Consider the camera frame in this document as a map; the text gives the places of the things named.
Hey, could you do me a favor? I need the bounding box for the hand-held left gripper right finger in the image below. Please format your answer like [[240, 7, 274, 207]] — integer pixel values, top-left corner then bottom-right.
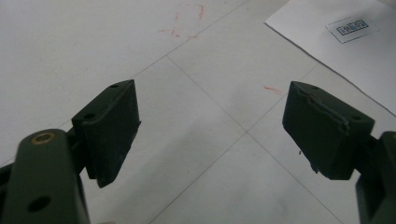
[[282, 80, 385, 181]]

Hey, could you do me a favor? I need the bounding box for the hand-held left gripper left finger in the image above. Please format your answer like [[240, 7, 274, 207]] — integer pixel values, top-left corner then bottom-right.
[[65, 78, 142, 189]]

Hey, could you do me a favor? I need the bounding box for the white paper sheet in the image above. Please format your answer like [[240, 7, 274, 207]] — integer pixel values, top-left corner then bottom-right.
[[265, 0, 396, 118]]

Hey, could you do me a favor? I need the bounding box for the small clear printed label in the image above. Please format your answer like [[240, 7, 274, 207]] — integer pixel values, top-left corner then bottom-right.
[[325, 16, 381, 44]]

